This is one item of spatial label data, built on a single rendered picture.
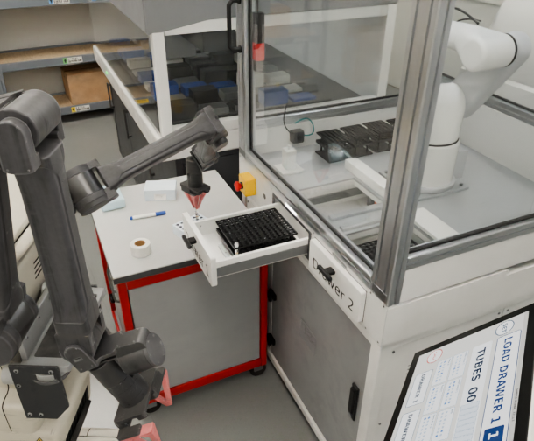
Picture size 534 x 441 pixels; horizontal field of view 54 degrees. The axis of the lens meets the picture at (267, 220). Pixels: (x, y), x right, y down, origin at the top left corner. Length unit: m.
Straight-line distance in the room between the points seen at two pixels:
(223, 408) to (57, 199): 1.72
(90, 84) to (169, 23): 3.09
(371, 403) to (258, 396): 0.81
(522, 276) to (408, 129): 0.73
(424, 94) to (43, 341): 0.94
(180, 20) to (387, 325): 1.45
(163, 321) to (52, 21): 4.00
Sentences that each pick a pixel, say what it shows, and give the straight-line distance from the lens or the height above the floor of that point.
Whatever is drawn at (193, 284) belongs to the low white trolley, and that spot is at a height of 0.63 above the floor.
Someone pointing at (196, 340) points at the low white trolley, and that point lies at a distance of 2.13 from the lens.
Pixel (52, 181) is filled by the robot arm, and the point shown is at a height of 1.52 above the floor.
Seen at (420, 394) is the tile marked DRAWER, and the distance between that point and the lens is 1.13.
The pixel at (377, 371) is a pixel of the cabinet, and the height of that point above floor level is 0.70.
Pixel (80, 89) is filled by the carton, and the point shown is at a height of 0.27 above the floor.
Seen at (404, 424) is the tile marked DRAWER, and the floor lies 1.00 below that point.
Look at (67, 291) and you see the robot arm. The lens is 0.85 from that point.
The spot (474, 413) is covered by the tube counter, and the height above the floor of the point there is 1.12.
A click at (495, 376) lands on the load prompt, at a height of 1.15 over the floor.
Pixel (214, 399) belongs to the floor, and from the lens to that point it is 2.38.
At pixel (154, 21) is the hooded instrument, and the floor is 1.41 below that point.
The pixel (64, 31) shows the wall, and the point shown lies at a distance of 5.59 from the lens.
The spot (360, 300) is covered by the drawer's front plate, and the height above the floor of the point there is 0.90.
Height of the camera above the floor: 1.85
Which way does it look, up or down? 32 degrees down
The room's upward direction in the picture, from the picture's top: 1 degrees clockwise
